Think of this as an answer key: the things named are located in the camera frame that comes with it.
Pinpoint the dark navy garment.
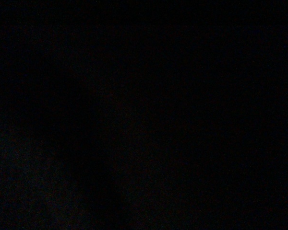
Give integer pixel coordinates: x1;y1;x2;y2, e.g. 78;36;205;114
0;0;288;230

